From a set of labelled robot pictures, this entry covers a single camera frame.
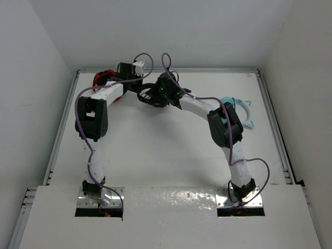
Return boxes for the black wired headphones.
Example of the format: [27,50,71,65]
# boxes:
[137,83,169,108]

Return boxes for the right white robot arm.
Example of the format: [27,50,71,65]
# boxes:
[155,72,256,202]

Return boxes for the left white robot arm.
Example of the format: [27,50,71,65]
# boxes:
[75,60,145,199]

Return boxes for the red headphones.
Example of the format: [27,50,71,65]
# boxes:
[90,70,124,106]

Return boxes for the teal cat ear headphones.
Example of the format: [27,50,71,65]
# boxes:
[221,96,254,130]

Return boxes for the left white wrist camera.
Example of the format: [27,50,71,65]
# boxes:
[132,61,145,77]

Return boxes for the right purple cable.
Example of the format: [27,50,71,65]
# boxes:
[161,52,270,208]

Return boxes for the purple cable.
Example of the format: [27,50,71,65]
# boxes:
[74,53,155,216]
[161,52,270,208]

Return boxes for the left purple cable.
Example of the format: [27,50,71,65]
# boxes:
[74,53,155,216]

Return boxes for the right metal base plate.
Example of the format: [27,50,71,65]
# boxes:
[215,187,263,209]

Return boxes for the metal base plate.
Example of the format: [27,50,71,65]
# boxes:
[76,187,122,209]
[215,187,263,209]

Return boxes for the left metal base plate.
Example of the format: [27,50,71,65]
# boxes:
[76,187,122,209]

